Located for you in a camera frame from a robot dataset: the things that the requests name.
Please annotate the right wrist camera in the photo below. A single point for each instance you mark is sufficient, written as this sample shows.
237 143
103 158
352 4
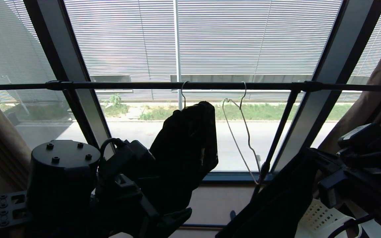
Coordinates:
359 135

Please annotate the window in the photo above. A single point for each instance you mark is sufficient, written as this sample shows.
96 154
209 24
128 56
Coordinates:
210 39

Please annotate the pink clothes hanger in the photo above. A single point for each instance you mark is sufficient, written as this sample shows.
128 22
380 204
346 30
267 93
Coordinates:
182 92
245 92

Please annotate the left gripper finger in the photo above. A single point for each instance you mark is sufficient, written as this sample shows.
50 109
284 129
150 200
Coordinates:
175 221

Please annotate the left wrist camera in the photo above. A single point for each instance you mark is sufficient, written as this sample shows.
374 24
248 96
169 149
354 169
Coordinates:
131 158

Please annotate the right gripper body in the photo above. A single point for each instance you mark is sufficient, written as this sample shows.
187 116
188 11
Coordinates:
352 175

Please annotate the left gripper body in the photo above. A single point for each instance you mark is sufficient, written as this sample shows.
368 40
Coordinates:
127 208

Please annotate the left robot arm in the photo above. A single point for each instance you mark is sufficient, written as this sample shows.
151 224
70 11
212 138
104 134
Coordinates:
61 181

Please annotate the black clothes rack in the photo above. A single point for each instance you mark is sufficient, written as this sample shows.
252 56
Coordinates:
210 86

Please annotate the white laundry basket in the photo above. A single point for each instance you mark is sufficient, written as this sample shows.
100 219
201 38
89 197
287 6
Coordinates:
319 218

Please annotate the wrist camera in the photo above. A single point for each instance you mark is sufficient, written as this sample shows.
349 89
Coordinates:
359 135
131 158

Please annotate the black garment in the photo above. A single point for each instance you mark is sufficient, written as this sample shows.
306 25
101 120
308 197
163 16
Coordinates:
184 148
276 205

